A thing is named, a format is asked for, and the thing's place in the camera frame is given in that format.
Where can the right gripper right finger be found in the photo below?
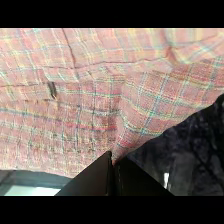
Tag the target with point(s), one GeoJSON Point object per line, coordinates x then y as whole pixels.
{"type": "Point", "coordinates": [136, 183]}

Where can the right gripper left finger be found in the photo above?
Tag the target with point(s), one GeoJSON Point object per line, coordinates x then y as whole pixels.
{"type": "Point", "coordinates": [95, 178]}

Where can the pink checked shirt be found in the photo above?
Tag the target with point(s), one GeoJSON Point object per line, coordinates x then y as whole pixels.
{"type": "Point", "coordinates": [100, 86]}

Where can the black garment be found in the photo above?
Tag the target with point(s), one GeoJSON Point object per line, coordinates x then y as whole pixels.
{"type": "Point", "coordinates": [196, 150]}

